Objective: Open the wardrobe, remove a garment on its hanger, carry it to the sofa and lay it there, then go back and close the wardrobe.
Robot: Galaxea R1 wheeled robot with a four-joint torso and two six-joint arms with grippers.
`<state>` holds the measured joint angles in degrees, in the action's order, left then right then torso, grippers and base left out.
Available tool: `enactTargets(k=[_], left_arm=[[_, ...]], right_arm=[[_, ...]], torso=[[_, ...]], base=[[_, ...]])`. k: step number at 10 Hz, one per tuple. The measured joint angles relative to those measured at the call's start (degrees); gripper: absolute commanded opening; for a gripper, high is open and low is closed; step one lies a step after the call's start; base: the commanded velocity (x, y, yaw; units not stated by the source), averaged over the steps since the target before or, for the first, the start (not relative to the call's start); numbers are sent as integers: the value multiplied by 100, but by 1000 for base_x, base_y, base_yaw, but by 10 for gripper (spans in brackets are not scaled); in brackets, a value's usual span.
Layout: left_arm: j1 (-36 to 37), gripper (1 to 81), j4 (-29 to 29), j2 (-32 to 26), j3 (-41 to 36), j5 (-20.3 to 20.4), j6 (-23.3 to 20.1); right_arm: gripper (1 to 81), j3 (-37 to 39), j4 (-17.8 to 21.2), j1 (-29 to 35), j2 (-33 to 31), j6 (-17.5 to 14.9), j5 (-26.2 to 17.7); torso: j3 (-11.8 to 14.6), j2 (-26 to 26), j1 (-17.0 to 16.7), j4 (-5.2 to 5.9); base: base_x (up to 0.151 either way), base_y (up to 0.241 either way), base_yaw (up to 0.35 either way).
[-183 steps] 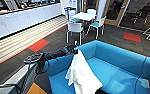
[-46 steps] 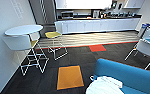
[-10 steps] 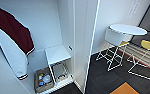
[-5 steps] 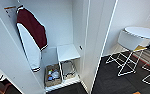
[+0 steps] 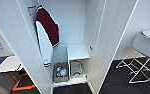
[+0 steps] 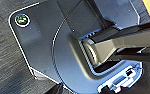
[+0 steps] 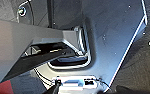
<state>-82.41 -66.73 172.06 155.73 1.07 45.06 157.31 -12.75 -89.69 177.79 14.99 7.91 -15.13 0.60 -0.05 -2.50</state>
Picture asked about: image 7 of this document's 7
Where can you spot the white box with blue middle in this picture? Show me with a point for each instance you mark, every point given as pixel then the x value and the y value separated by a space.
pixel 74 81

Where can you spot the grey robot torso limb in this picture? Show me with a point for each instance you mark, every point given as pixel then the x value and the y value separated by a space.
pixel 17 40

